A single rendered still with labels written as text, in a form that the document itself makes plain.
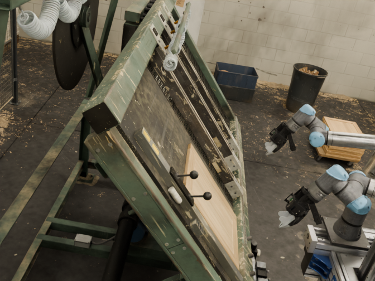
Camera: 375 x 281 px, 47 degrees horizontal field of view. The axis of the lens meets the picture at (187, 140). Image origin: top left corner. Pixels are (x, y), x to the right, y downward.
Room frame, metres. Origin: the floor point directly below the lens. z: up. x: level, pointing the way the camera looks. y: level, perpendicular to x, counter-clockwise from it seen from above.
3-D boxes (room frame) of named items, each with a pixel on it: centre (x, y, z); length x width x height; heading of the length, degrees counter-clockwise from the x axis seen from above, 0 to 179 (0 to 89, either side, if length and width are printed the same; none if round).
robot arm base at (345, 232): (1.96, -0.97, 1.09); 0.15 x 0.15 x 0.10
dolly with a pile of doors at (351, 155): (4.91, -1.81, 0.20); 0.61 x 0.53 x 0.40; 3
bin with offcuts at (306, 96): (6.19, -1.56, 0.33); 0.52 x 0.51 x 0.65; 3
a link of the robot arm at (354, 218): (1.96, -0.97, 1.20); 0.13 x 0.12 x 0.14; 170
